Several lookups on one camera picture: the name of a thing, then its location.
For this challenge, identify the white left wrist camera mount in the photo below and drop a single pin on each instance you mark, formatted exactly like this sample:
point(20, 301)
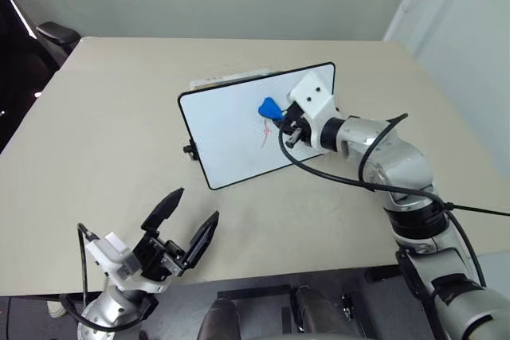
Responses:
point(111, 256)

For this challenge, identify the blue whiteboard eraser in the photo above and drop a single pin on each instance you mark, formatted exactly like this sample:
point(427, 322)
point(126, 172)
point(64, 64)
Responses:
point(269, 109)

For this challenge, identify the black whiteboard stand clamp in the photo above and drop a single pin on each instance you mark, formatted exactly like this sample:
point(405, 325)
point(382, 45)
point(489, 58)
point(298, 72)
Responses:
point(192, 151)

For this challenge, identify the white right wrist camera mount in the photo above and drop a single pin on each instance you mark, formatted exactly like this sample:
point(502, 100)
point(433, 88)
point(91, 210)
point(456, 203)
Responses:
point(315, 93)

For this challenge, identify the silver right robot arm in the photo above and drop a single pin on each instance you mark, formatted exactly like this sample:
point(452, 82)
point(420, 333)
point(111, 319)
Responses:
point(406, 165)

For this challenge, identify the black office chair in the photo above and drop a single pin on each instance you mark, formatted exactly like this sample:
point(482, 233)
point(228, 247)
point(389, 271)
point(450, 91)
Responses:
point(56, 35)

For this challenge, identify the white whiteboard with black frame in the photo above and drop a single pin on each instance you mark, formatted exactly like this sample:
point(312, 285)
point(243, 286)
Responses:
point(223, 129)

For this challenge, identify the white shoe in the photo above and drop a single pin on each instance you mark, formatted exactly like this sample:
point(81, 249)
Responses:
point(57, 309)

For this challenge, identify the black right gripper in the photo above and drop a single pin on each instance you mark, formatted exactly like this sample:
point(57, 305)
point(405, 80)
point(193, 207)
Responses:
point(303, 125)

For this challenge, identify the dark rounded shape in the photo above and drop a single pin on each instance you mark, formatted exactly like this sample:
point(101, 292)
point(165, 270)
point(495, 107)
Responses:
point(221, 320)
point(318, 308)

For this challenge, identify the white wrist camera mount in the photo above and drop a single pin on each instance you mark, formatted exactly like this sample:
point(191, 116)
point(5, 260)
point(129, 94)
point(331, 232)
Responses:
point(315, 93)
point(111, 256)

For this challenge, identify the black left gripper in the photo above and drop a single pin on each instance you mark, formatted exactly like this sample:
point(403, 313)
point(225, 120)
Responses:
point(153, 256)

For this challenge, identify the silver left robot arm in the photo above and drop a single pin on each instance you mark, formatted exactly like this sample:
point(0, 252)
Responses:
point(99, 313)

